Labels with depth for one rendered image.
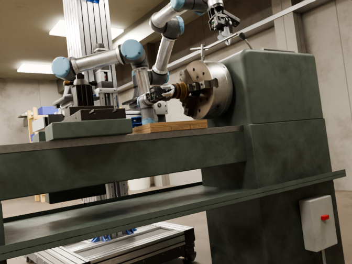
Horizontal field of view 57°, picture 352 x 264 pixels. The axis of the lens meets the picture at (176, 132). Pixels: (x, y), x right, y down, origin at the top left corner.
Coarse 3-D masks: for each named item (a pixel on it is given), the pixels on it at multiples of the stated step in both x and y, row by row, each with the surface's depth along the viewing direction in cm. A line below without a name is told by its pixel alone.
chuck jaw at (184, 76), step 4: (180, 72) 176; (184, 72) 175; (188, 72) 177; (180, 76) 173; (184, 76) 173; (188, 76) 174; (180, 80) 170; (184, 80) 171; (188, 80) 172; (192, 80) 174
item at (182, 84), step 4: (172, 84) 164; (176, 84) 163; (180, 84) 164; (184, 84) 165; (176, 88) 162; (180, 88) 163; (184, 88) 164; (176, 92) 162; (180, 92) 163; (184, 92) 164; (172, 96) 165; (176, 96) 163; (180, 96) 164; (184, 96) 165
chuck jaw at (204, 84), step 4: (204, 80) 159; (208, 80) 160; (212, 80) 160; (216, 80) 161; (188, 84) 163; (192, 84) 164; (196, 84) 162; (200, 84) 161; (204, 84) 159; (208, 84) 160; (212, 84) 160; (216, 84) 161; (188, 88) 164; (192, 88) 164; (196, 88) 161; (200, 88) 162; (204, 88) 160; (208, 88) 161; (188, 92) 165; (192, 92) 166; (196, 92) 168; (200, 92) 169
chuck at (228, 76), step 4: (220, 64) 168; (224, 68) 167; (224, 72) 165; (228, 72) 166; (228, 76) 165; (228, 80) 164; (228, 84) 164; (232, 84) 165; (228, 88) 164; (232, 88) 165; (228, 92) 164; (232, 92) 165; (228, 96) 165; (232, 96) 166; (228, 100) 166; (228, 104) 167; (224, 108) 168; (224, 112) 170; (220, 116) 173
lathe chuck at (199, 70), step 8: (192, 64) 173; (200, 64) 167; (208, 64) 164; (216, 64) 167; (192, 72) 173; (200, 72) 167; (208, 72) 161; (216, 72) 162; (200, 80) 168; (224, 80) 163; (216, 88) 160; (224, 88) 162; (200, 96) 169; (208, 96) 163; (216, 96) 161; (224, 96) 163; (200, 104) 169; (208, 104) 163; (216, 104) 163; (224, 104) 166; (200, 112) 170; (208, 112) 164; (216, 112) 167
